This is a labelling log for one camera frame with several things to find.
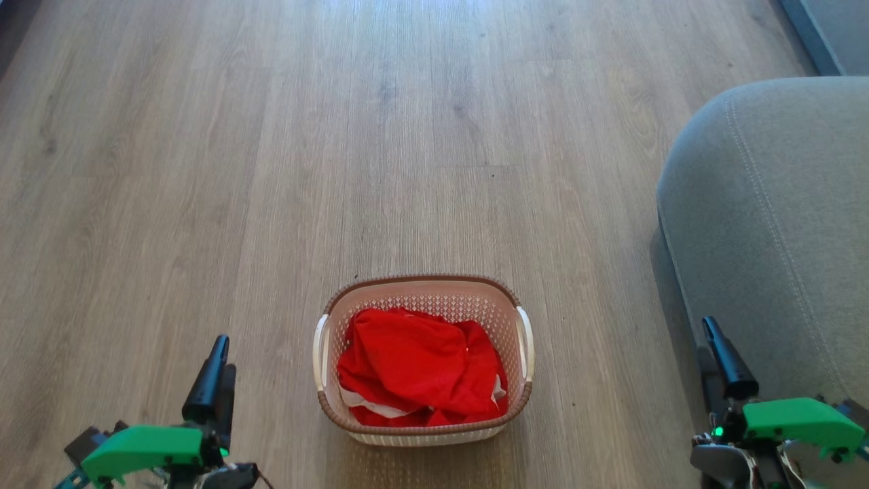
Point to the beige plastic laundry basket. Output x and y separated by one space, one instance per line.
434 295

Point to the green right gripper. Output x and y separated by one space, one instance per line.
794 421

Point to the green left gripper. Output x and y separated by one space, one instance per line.
146 448

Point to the grey sofa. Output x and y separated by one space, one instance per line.
767 224

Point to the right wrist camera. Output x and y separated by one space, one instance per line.
719 465

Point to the red cloth garment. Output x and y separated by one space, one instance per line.
421 367

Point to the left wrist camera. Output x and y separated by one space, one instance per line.
224 477

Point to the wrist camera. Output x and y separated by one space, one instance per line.
719 465
224 477

